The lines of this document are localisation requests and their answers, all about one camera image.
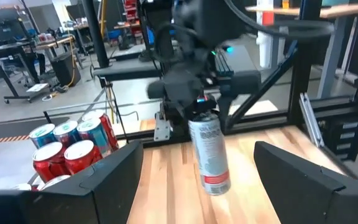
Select yellow extension cable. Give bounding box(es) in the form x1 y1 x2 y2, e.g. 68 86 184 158
50 35 76 97

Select red Fanta strawberry can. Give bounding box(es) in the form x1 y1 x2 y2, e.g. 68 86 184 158
39 174 71 191

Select silver mounting plate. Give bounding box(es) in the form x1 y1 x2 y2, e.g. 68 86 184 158
153 111 172 142

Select black computer tower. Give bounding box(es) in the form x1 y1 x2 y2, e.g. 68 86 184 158
50 51 82 88

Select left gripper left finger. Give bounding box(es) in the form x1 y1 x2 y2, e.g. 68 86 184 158
0 140 144 224

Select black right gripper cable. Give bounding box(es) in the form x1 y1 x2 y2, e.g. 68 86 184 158
224 0 335 40

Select black orange-striped floor mat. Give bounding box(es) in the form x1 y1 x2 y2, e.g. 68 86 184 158
0 116 70 146

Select grey desk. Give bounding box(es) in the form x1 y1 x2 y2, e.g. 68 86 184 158
92 43 260 83

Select black aluminium table frame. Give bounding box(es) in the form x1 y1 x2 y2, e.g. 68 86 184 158
116 0 358 162

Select silver aluminium extrusion bar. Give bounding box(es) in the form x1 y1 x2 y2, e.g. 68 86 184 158
299 92 325 147

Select black monitor desk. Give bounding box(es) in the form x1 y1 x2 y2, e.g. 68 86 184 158
0 42 43 105

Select white Celsius can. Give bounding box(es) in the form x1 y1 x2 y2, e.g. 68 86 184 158
187 111 231 196

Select backlit black keyboard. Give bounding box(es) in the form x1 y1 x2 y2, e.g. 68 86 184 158
213 49 234 77

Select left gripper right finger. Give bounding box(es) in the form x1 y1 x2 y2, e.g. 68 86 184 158
253 141 358 224

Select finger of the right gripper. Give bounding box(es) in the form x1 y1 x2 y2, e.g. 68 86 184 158
147 80 167 100
219 70 262 97

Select wooden-top white table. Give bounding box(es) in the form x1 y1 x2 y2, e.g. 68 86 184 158
246 1 358 100

